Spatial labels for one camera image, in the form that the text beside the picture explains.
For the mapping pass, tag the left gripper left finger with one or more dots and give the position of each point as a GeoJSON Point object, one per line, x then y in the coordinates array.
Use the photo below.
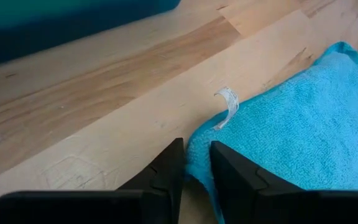
{"type": "Point", "coordinates": [166, 183]}

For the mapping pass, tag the teal microfibre cloth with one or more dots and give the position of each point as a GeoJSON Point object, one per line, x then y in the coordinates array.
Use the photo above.
{"type": "Point", "coordinates": [291, 140]}

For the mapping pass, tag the blue plastic bin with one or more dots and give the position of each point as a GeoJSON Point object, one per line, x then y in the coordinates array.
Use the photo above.
{"type": "Point", "coordinates": [42, 31]}

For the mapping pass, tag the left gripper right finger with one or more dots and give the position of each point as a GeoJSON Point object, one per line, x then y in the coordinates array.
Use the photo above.
{"type": "Point", "coordinates": [235, 186]}

